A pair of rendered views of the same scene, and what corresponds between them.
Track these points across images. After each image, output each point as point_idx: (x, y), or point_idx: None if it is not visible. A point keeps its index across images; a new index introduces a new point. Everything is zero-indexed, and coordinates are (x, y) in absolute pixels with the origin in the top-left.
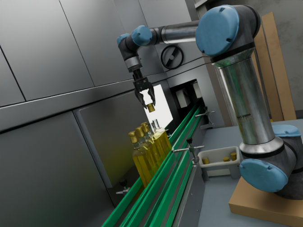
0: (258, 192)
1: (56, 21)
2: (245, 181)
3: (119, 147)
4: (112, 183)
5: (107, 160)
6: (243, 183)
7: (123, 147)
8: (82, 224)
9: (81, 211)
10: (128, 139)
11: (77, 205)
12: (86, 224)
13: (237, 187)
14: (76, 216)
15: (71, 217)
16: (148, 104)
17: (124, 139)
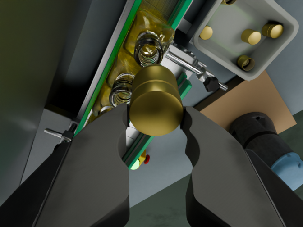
0: (219, 122)
1: None
2: (226, 101)
3: (13, 123)
4: (33, 135)
5: (8, 161)
6: (220, 104)
7: (22, 107)
8: (18, 161)
9: (11, 168)
10: (22, 79)
11: (3, 179)
12: (21, 155)
13: (211, 105)
14: (9, 174)
15: (5, 181)
16: (146, 133)
17: (13, 99)
